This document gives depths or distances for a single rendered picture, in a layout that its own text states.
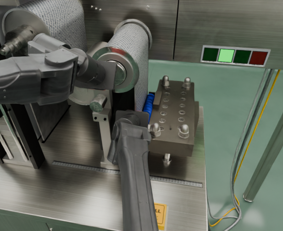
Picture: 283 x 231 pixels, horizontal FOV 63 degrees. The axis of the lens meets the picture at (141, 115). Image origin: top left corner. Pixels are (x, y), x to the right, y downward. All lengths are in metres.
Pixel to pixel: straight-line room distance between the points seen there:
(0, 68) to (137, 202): 0.30
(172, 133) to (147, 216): 0.44
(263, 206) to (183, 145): 1.32
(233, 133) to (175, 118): 1.65
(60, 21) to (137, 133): 0.42
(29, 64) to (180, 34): 0.68
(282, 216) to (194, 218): 1.32
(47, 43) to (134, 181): 0.31
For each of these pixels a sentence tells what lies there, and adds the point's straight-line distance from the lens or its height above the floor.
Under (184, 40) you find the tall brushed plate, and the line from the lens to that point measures 0.97.
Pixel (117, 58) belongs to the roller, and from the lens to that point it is 0.66.
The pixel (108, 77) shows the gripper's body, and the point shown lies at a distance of 0.55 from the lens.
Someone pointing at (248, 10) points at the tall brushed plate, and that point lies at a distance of 0.96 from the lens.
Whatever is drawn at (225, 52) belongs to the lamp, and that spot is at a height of 1.20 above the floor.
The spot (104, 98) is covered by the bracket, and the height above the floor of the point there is 1.18.
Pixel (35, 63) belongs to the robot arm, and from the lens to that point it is 0.41.
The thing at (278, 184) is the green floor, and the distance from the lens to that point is 2.20.
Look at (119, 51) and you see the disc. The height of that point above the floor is 1.31.
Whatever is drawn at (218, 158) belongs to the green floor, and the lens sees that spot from 2.19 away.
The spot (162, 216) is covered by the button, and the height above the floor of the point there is 0.92.
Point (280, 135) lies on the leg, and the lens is 1.53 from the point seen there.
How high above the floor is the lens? 1.57
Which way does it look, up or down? 39 degrees down
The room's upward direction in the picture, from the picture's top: straight up
